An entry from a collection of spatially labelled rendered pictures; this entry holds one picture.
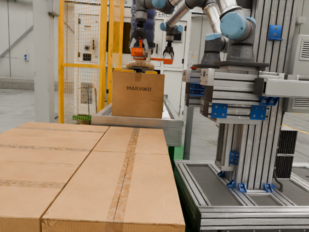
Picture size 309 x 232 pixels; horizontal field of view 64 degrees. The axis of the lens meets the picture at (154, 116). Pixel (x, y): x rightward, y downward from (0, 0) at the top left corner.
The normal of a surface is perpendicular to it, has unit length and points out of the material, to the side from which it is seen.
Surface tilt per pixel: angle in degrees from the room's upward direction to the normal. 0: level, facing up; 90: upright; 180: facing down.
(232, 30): 96
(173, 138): 90
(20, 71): 90
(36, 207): 0
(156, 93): 90
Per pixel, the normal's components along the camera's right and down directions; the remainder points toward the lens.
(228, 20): -0.54, 0.22
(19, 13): 0.11, 0.17
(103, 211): 0.06, -0.98
